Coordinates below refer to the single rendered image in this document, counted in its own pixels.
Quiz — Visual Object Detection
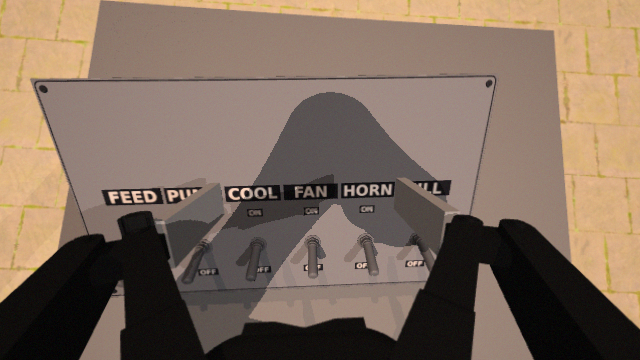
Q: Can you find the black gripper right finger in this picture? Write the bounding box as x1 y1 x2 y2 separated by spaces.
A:
389 178 640 360

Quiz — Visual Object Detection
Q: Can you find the grey switch panel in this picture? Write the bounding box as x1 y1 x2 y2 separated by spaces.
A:
30 73 499 294

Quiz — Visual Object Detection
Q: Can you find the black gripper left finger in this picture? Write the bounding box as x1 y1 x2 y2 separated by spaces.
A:
0 183 224 360

